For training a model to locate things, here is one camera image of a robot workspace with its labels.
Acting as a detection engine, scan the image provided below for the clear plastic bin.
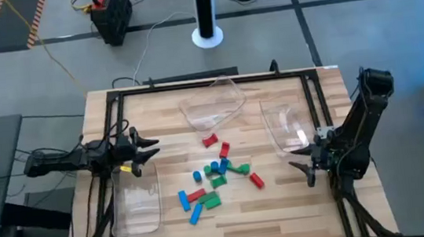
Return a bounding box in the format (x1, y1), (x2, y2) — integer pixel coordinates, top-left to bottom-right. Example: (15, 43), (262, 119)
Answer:
(175, 73), (252, 138)
(105, 160), (166, 237)
(258, 92), (320, 162)

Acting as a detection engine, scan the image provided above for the green arch block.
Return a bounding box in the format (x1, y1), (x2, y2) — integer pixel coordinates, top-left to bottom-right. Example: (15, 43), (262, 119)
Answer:
(210, 173), (228, 191)

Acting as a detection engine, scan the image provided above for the red long block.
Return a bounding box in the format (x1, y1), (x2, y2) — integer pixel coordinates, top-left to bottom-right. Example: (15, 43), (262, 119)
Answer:
(185, 187), (208, 204)

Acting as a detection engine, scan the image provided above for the red cylinder block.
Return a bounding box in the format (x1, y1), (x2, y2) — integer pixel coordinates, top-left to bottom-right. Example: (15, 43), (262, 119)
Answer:
(249, 171), (266, 191)

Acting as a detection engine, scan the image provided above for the black flat bar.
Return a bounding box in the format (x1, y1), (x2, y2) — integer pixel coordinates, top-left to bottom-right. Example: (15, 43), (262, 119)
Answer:
(141, 66), (240, 86)

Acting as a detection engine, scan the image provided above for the blue long block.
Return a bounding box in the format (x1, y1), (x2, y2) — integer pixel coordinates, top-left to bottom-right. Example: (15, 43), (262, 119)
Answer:
(186, 202), (207, 227)
(176, 188), (192, 213)

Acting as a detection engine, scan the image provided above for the yellow floor cable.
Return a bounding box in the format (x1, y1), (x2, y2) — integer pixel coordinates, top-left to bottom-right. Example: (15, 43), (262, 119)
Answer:
(2, 0), (104, 104)

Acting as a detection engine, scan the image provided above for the black plastic crate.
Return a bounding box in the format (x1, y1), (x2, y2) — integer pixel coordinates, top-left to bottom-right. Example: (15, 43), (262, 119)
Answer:
(87, 0), (137, 49)

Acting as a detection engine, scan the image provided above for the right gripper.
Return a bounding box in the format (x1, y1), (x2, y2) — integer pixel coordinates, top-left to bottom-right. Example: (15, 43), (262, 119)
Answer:
(285, 131), (342, 189)

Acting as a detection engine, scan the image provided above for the black pole white base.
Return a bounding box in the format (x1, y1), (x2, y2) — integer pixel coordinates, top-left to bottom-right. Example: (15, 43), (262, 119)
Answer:
(187, 0), (226, 51)

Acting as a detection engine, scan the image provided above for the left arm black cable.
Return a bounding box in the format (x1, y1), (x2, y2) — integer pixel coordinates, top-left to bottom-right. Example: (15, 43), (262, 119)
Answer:
(96, 118), (133, 144)

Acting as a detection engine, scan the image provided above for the silver mounting plate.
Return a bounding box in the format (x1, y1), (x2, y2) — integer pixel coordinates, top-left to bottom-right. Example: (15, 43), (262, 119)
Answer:
(316, 125), (335, 138)

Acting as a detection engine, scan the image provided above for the black aluminium table frame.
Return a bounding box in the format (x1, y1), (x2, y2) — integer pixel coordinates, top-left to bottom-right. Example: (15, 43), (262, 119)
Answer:
(46, 48), (399, 237)

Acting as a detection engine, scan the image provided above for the white floor cable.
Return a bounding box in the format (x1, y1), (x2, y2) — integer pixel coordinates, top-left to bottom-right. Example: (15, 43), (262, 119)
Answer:
(125, 9), (204, 86)

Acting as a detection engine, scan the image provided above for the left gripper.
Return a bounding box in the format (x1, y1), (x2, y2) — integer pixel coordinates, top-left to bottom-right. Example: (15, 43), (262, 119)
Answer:
(108, 124), (163, 180)

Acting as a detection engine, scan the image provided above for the blue rectangular block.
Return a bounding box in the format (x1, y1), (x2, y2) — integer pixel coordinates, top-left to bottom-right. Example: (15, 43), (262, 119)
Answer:
(216, 156), (231, 176)

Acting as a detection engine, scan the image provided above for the green rectangular block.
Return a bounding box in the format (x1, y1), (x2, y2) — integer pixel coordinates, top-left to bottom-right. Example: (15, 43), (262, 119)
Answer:
(225, 159), (244, 175)

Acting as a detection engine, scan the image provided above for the red rectangular block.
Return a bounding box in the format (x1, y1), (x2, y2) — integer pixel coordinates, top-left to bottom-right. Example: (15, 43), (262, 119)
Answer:
(217, 140), (232, 159)

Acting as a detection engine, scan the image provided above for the black floor cable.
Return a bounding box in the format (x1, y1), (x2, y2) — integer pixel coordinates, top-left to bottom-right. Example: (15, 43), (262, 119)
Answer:
(111, 74), (142, 90)

